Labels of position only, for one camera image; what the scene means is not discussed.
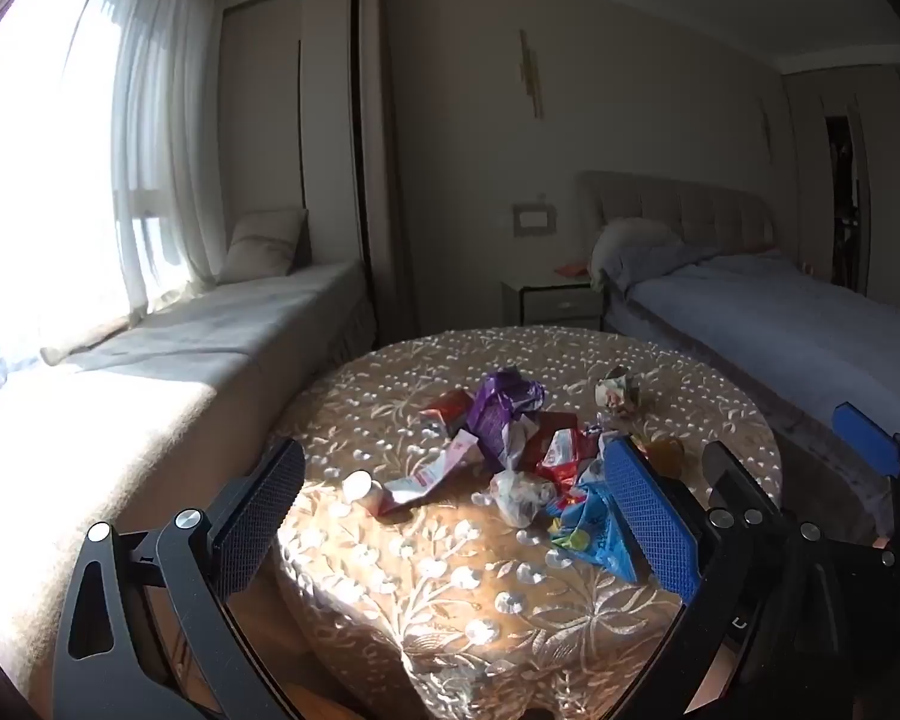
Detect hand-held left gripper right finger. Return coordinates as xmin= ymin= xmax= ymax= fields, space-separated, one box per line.
xmin=604 ymin=433 xmax=796 ymax=720

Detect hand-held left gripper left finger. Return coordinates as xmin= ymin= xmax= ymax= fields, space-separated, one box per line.
xmin=52 ymin=439 xmax=307 ymax=720

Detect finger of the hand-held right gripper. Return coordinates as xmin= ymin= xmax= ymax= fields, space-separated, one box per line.
xmin=832 ymin=401 xmax=900 ymax=526
xmin=701 ymin=441 xmax=786 ymax=518

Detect blue snack packet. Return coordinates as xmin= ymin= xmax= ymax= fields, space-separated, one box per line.
xmin=546 ymin=457 xmax=638 ymax=582

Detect red snack packet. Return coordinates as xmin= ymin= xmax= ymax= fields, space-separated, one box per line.
xmin=534 ymin=426 xmax=599 ymax=492

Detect printed wrapper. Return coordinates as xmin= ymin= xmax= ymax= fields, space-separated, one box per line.
xmin=595 ymin=365 xmax=641 ymax=417

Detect purple snack wrapper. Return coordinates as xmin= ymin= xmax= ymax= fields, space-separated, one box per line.
xmin=469 ymin=366 xmax=547 ymax=470

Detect small white cup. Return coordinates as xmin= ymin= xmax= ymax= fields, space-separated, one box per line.
xmin=343 ymin=469 xmax=387 ymax=515

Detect crumpled clear plastic bag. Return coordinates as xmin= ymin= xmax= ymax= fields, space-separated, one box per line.
xmin=489 ymin=469 xmax=560 ymax=528

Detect bed with ruffled skirt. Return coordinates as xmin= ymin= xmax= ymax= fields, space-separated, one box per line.
xmin=576 ymin=171 xmax=900 ymax=533

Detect white tube with cap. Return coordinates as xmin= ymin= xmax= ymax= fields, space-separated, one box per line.
xmin=382 ymin=429 xmax=481 ymax=515

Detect beige window seat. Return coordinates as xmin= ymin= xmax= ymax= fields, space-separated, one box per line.
xmin=0 ymin=261 xmax=376 ymax=698

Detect beige embroidered tablecloth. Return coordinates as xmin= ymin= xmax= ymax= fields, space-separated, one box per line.
xmin=268 ymin=326 xmax=785 ymax=720

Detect orange-red snack box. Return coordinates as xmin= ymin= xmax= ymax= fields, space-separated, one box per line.
xmin=420 ymin=388 xmax=477 ymax=436

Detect white nightstand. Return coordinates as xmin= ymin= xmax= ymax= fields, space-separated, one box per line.
xmin=501 ymin=270 xmax=608 ymax=331

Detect grey pillow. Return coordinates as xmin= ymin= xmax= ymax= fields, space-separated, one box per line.
xmin=591 ymin=217 xmax=721 ymax=293

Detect beige wardrobe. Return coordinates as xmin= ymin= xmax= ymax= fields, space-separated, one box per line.
xmin=784 ymin=64 xmax=900 ymax=301

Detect beige tufted headboard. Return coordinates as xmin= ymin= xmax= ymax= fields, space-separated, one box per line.
xmin=576 ymin=171 xmax=785 ymax=271

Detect beige cushion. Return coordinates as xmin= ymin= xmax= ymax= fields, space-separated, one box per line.
xmin=217 ymin=208 xmax=310 ymax=282

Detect white sheer curtain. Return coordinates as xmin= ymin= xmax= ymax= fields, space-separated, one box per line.
xmin=41 ymin=0 xmax=230 ymax=365

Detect wall switch panel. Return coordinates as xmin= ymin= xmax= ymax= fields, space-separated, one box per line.
xmin=511 ymin=199 xmax=557 ymax=239

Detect gold wall decoration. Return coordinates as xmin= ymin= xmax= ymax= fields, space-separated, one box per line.
xmin=517 ymin=30 xmax=547 ymax=121

